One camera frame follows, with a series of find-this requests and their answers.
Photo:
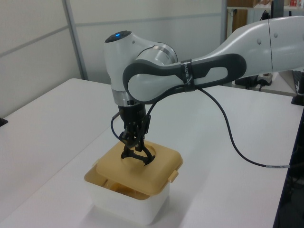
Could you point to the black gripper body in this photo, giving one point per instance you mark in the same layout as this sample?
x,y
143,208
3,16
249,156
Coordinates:
x,y
131,115

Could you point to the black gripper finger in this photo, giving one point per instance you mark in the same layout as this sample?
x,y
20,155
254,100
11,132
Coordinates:
x,y
140,140
129,136

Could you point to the tan tool case lid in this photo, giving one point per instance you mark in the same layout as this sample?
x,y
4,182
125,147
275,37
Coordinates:
x,y
156,175

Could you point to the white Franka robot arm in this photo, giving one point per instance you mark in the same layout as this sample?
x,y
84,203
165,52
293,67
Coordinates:
x,y
147,85

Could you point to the yellow plastic-wrapped tool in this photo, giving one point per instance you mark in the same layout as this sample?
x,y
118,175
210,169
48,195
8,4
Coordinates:
x,y
118,186

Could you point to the white plastic tool case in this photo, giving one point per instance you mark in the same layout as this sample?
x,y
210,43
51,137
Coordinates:
x,y
128,209

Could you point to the black power supply box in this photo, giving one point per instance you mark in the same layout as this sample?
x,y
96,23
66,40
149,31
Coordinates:
x,y
244,82

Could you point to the grey emergency stop button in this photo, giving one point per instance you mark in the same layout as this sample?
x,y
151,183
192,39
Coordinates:
x,y
266,79

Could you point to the grey background desk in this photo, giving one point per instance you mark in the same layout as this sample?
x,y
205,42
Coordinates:
x,y
282,88

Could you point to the grey partition post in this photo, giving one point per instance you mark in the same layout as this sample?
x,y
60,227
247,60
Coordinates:
x,y
74,35
224,19

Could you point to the dark table side frame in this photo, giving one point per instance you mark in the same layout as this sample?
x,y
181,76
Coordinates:
x,y
292,178

